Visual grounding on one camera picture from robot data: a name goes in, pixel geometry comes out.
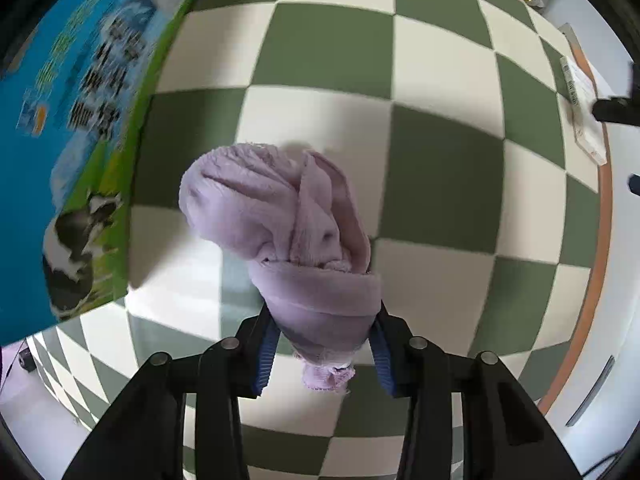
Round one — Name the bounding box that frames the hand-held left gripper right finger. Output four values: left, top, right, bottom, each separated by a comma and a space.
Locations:
369, 302, 583, 480

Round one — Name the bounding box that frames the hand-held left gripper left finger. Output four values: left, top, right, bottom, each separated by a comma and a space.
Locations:
62, 307, 281, 480

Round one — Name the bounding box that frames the purple fleece cloth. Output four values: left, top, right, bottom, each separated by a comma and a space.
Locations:
178, 142, 384, 394

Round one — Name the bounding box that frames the printed cardboard box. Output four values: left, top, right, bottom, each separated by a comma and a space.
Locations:
0, 0, 203, 347

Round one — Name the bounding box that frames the small white flat box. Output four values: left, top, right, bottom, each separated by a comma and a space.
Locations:
559, 55, 609, 165

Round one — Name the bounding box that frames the green white checkered table mat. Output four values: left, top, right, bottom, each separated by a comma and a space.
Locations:
30, 0, 614, 480

